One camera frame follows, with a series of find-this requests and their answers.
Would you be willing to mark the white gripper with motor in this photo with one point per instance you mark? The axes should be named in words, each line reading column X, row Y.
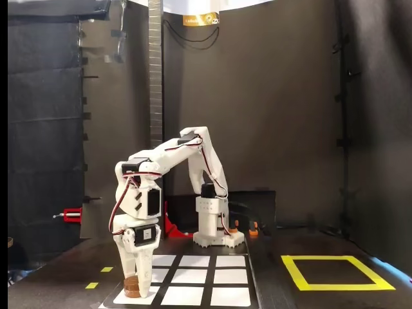
column 143, row 237

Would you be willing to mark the brown wooden disc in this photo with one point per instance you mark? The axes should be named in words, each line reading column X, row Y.
column 131, row 288

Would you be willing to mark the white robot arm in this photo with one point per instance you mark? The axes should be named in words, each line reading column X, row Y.
column 209, row 222

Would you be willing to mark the black white grid mat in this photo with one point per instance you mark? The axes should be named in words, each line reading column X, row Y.
column 193, row 277

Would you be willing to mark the small yellow tape marker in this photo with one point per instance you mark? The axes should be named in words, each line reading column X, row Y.
column 91, row 285
column 106, row 269

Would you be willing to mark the black clip pin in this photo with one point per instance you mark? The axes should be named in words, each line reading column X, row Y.
column 90, row 77
column 93, row 199

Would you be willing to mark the red metal clamp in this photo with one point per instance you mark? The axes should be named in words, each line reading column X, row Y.
column 72, row 215

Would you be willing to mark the orange black spring clamp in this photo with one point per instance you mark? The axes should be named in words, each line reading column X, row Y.
column 253, row 229
column 234, row 229

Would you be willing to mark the brown roll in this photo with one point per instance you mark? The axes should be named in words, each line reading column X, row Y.
column 10, row 242

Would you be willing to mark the black box behind robot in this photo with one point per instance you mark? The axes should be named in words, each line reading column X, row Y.
column 260, row 209

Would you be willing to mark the dark grey paper sheet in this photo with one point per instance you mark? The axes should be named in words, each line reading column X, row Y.
column 106, row 128

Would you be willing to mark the yellow tape square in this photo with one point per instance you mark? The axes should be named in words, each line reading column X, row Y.
column 297, row 277

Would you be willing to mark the black cloth curtain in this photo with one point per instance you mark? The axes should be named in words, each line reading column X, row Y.
column 45, row 128

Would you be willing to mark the clear plastic tape strip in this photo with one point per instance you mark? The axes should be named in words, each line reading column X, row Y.
column 117, row 58

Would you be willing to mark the thin black stand pole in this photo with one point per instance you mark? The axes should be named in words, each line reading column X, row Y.
column 343, row 128

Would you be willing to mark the orange printed label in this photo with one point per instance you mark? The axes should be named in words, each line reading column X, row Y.
column 198, row 20

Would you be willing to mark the blue table edge tape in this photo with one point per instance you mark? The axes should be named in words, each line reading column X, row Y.
column 402, row 273

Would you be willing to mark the black vertical camera post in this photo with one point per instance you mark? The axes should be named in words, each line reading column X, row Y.
column 156, row 80

